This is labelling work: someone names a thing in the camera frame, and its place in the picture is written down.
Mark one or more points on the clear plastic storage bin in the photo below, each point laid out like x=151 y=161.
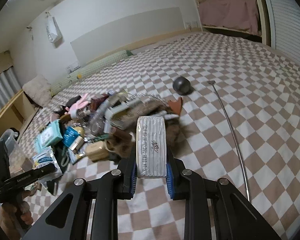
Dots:
x=18 y=161

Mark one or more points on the pink bunny hand mirror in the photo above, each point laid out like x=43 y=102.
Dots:
x=77 y=106

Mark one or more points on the wall power outlet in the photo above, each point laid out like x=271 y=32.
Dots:
x=73 y=67

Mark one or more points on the blue snack packet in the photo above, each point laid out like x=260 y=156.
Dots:
x=70 y=136

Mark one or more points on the white clear plastic box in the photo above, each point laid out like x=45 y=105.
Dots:
x=151 y=147

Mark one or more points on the grey cardboard box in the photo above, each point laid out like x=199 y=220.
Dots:
x=117 y=111

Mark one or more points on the metal telescopic rod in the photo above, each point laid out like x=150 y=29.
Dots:
x=238 y=150

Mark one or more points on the white hanging paper bag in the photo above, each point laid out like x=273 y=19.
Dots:
x=52 y=29

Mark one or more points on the beige KINYO case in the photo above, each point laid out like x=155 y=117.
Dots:
x=96 y=151

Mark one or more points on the white cream small box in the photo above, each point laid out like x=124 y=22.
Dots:
x=77 y=144

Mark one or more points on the brown fur hair piece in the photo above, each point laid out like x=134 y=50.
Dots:
x=169 y=110

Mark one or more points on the pink blanket in alcove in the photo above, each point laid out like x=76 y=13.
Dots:
x=232 y=14

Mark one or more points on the grey headboard panel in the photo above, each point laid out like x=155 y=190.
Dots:
x=124 y=31

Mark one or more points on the wooden bedside shelf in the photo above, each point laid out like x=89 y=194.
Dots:
x=17 y=112

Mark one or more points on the teal wet wipes pack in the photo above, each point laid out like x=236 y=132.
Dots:
x=49 y=136

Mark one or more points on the green bolster pillow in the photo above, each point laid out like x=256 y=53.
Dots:
x=89 y=70

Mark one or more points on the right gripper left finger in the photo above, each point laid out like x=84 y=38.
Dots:
x=87 y=204

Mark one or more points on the grey window curtain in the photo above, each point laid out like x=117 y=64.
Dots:
x=9 y=86

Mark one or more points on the white blue mask packet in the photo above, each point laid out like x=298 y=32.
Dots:
x=45 y=157

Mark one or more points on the white fluffy pillow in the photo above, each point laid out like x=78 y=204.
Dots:
x=38 y=89

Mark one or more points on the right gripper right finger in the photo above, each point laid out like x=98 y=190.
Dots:
x=214 y=208

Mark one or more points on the checkered bed sheet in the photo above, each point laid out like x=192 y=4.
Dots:
x=260 y=90

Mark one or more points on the person's left hand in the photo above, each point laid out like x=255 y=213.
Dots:
x=8 y=219

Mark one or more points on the dark round ball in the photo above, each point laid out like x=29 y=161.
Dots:
x=182 y=85

